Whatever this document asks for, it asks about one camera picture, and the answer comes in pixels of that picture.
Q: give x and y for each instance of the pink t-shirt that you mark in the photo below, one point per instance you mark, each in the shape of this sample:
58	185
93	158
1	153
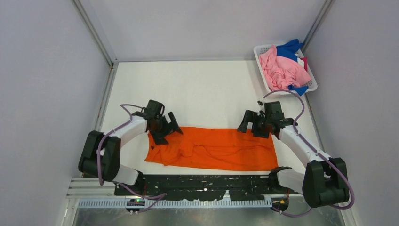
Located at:
280	72

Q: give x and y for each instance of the white slotted cable duct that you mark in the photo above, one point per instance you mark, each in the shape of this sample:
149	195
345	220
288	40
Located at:
138	203

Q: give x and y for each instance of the red garment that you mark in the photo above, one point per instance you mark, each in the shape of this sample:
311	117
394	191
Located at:
304	62

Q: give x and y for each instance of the blue t-shirt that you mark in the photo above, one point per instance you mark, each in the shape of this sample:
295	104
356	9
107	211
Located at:
291	50

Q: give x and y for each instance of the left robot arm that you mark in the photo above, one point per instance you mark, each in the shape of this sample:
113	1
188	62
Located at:
101	153

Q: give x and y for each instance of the orange t-shirt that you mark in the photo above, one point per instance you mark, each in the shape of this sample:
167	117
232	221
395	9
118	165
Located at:
215	149

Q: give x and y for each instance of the aluminium frame rail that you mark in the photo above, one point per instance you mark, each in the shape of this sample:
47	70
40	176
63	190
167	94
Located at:
91	20

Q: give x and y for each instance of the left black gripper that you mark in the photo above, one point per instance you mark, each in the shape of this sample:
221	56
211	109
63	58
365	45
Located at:
159	138

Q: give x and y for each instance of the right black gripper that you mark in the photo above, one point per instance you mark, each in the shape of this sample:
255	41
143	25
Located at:
253	117

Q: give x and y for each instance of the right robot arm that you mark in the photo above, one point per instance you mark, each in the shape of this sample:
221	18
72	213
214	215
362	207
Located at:
324	182

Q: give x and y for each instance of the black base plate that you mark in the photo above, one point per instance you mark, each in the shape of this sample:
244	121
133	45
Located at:
203	187

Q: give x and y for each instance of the white plastic laundry basket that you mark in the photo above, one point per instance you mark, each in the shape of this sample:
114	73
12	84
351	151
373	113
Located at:
262	49

